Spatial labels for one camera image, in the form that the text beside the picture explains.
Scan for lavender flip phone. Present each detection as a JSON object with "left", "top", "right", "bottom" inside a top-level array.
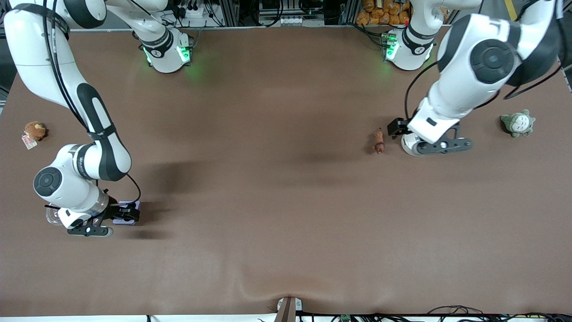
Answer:
[{"left": 113, "top": 201, "right": 141, "bottom": 225}]

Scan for brown lion statue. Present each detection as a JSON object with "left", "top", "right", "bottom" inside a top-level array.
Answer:
[{"left": 372, "top": 128, "right": 386, "bottom": 155}]

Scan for white round desk lamp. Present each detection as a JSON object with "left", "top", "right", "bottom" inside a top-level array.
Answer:
[{"left": 401, "top": 133, "right": 423, "bottom": 157}]

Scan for grey-green totoro plush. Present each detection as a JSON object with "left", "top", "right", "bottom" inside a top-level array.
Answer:
[{"left": 500, "top": 109, "right": 536, "bottom": 138}]

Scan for brown plush toy with tag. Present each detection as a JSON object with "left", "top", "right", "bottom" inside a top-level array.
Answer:
[{"left": 21, "top": 121, "right": 47, "bottom": 150}]

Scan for orange packaged goods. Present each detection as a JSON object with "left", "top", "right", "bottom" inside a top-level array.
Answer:
[{"left": 356, "top": 0, "right": 412, "bottom": 25}]

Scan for white power strip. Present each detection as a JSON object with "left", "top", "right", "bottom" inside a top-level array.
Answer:
[{"left": 174, "top": 4, "right": 210, "bottom": 19}]

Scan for camera mount post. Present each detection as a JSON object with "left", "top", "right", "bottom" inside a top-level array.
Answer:
[{"left": 273, "top": 296, "right": 303, "bottom": 322}]

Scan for aluminium profile frame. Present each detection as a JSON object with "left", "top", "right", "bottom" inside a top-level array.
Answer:
[{"left": 214, "top": 0, "right": 358, "bottom": 27}]

